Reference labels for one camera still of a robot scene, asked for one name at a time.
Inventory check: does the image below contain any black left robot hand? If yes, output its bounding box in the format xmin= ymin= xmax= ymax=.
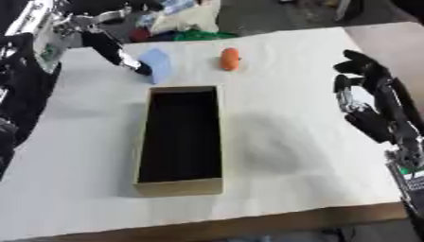
xmin=80 ymin=29 xmax=154 ymax=77

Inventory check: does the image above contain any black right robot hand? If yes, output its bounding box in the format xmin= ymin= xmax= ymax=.
xmin=331 ymin=49 xmax=424 ymax=145

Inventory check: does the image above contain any tan cardboard box black inside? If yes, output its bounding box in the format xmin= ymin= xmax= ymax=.
xmin=131 ymin=85 xmax=225 ymax=199

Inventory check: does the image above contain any red round object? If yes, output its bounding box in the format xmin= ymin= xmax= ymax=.
xmin=127 ymin=27 xmax=152 ymax=43

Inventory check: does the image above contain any light blue block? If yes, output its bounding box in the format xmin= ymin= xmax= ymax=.
xmin=135 ymin=47 xmax=174 ymax=85

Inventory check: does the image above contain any white cloth bag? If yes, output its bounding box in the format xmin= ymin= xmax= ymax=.
xmin=147 ymin=0 xmax=224 ymax=34

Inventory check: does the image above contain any green crumpled bag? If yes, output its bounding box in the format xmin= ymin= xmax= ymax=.
xmin=172 ymin=29 xmax=240 ymax=43

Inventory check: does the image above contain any orange toy carrot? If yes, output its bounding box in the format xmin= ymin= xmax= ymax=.
xmin=219 ymin=46 xmax=244 ymax=73

